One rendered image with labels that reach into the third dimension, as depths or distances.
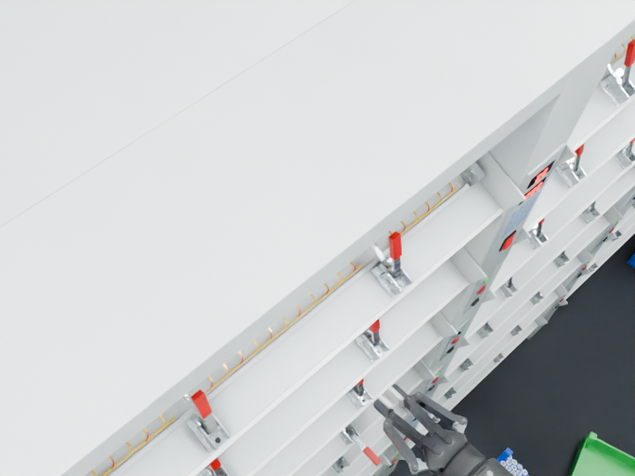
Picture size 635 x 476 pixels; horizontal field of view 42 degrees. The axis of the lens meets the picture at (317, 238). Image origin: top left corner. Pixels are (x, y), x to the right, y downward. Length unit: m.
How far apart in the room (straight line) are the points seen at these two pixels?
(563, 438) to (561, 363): 0.24
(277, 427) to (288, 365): 0.20
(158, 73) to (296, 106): 0.13
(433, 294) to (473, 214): 0.20
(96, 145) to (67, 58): 0.11
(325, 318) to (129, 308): 0.32
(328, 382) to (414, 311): 0.16
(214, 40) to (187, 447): 0.41
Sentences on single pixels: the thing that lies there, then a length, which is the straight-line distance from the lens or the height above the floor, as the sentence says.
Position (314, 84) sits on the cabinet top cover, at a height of 1.75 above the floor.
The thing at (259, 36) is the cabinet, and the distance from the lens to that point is 0.81.
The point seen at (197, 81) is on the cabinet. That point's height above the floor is 1.75.
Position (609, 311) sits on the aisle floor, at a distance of 2.80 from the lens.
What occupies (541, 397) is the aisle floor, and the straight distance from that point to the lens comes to 2.61.
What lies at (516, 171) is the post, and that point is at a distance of 0.98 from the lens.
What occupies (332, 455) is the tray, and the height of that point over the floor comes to 0.90.
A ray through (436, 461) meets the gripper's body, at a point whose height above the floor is 1.02.
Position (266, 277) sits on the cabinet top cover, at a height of 1.75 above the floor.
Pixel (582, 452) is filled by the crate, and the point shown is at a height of 0.00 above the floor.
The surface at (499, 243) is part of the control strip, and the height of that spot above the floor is 1.39.
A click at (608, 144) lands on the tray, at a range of 1.40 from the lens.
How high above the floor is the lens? 2.33
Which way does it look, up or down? 60 degrees down
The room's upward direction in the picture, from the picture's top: 6 degrees clockwise
